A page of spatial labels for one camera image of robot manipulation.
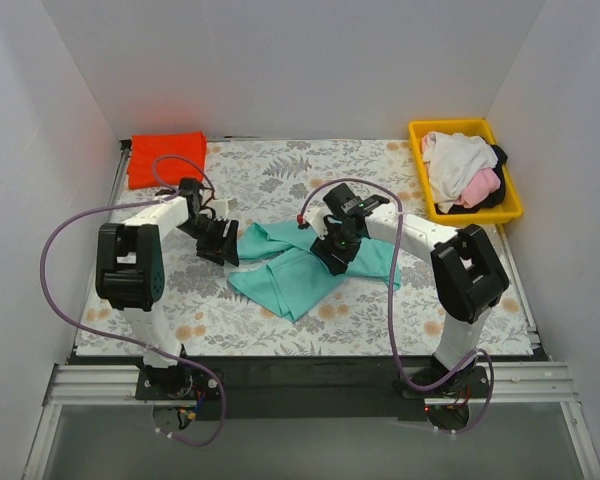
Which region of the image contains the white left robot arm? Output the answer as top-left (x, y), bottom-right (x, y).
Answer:
top-left (95, 178), bottom-right (239, 400)

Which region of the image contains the floral table cloth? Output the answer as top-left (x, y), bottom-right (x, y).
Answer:
top-left (74, 138), bottom-right (536, 357)

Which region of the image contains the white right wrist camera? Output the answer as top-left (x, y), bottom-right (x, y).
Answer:
top-left (296, 208), bottom-right (330, 239)

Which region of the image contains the black t shirt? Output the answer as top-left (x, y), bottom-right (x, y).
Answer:
top-left (448, 144), bottom-right (508, 214)

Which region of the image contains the aluminium rail frame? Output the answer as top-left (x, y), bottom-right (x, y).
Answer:
top-left (24, 361), bottom-right (600, 479)

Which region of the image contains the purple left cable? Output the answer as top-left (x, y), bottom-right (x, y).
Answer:
top-left (39, 155), bottom-right (227, 447)

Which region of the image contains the white t shirt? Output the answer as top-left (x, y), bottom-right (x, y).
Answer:
top-left (421, 131), bottom-right (500, 213)

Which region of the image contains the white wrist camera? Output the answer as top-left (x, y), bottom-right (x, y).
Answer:
top-left (296, 208), bottom-right (330, 239)
top-left (207, 198), bottom-right (238, 220)

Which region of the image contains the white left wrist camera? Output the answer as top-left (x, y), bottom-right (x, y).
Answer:
top-left (207, 198), bottom-right (238, 220)

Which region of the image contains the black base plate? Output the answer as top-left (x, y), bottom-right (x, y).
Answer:
top-left (134, 354), bottom-right (494, 421)

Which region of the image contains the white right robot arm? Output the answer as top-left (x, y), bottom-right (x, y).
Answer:
top-left (297, 178), bottom-right (509, 398)

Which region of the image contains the pink t shirt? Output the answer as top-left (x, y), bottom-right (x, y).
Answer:
top-left (454, 169), bottom-right (501, 209)

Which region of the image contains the teal t shirt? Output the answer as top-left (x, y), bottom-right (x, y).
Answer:
top-left (228, 222), bottom-right (394, 322)

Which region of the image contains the folded orange t shirt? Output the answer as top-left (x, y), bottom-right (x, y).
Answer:
top-left (127, 132), bottom-right (207, 190)

